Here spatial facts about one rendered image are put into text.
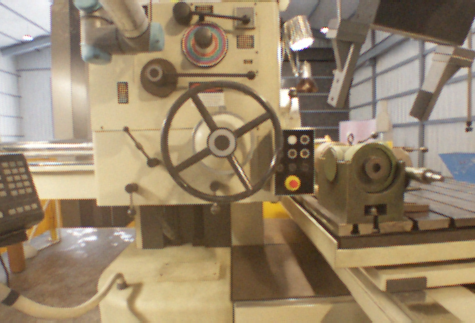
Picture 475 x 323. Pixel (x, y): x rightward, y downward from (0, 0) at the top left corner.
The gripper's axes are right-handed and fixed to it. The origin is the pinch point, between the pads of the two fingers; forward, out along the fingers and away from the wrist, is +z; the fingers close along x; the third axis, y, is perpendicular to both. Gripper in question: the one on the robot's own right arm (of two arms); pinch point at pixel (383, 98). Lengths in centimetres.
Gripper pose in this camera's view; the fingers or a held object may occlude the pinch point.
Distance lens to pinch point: 40.3
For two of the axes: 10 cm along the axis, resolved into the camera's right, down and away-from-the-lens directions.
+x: 9.9, 1.0, 1.3
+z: -1.4, 8.8, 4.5
